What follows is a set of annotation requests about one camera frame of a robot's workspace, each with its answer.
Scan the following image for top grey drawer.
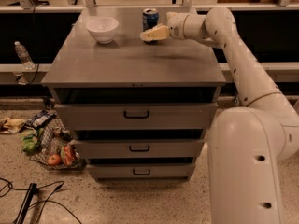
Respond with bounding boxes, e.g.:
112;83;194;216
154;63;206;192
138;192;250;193
55;104;217;131

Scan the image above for yellow snack bag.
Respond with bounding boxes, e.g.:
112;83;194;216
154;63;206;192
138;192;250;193
0;118;25;134

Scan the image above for black stand leg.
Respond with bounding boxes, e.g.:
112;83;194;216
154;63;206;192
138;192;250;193
13;183;38;224

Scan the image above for orange snack bag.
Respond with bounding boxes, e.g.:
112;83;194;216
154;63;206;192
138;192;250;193
61;144;76;166

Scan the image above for wire basket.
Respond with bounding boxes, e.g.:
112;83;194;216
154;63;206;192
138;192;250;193
30;118;85;172

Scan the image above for black cable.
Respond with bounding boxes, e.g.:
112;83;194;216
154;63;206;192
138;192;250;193
0;176;82;224

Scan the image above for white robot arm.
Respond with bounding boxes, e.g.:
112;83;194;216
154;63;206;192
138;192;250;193
140;7;299;224

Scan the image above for blue pepsi can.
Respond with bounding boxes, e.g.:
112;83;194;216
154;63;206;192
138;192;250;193
142;8;159;31

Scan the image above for red apple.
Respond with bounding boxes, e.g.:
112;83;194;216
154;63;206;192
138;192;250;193
47;154;62;166

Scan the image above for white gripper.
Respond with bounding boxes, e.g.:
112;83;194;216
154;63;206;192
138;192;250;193
140;12;189;42

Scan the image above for bottom grey drawer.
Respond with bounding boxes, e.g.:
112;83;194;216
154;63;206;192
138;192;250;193
86;163;195;179

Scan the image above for grey drawer cabinet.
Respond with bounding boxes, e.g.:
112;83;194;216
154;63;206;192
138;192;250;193
41;7;226;183

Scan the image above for white bowl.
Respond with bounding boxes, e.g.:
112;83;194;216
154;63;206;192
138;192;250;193
86;17;119;44

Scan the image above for grey drawer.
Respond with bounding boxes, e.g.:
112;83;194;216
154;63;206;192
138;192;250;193
72;140;204;159
86;163;195;179
55;104;217;131

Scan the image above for clear plastic water bottle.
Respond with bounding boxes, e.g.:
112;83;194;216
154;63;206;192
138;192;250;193
14;41;35;70

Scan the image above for middle grey drawer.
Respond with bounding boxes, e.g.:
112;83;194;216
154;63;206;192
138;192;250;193
72;140;204;159

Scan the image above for green snack bag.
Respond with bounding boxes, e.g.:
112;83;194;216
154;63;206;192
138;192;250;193
21;129;43;155

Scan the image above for blue snack bag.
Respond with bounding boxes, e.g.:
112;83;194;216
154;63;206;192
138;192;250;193
25;110;56;129

